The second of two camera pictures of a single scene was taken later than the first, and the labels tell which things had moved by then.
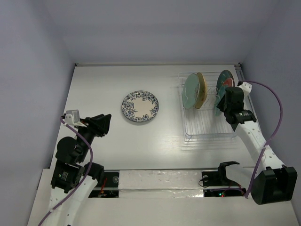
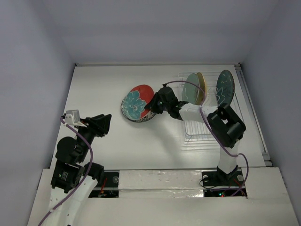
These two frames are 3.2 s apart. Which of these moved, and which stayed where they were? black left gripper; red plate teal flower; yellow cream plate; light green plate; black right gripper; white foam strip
Moved: red plate teal flower; black right gripper
Stayed: white foam strip; yellow cream plate; light green plate; black left gripper
